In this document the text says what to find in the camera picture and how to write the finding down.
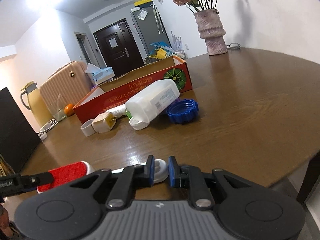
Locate red and white lint brush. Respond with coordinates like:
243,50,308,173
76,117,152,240
37,159,169,193

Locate blue plastic cap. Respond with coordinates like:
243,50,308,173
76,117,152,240
167,99,199,124

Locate white spray bottle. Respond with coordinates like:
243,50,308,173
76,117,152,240
105,104,126,119

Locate small white cup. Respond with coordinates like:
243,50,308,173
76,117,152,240
80,119,96,137

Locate white plastic jug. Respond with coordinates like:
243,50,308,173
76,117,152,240
125,79,180,122

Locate black paper bag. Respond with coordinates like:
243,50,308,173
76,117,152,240
0,88,40,173

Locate white round lid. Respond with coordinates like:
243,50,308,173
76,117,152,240
129,117,150,131

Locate yellow thermos jug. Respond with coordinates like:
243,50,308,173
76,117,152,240
20,81,53,127

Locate red cardboard pumpkin box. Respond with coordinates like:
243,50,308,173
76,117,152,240
73,56,193,124

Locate clear glass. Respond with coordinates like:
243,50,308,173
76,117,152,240
53,93,67,122

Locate orange fruit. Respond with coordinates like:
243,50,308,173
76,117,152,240
64,103,74,117

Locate tissue pack blue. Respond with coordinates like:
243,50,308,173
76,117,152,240
86,63,115,85

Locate pink ribbed suitcase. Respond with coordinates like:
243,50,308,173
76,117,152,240
40,61,93,115

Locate yellow blue toy pile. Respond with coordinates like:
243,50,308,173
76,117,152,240
148,41,187,60

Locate dark entrance door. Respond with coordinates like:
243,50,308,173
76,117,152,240
94,19,144,77

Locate eyeglasses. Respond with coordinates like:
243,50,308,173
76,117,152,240
227,42,241,51

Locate grey refrigerator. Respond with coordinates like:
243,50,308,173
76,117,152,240
131,2,171,63

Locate pink textured vase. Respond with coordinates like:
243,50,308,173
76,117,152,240
194,9,227,56

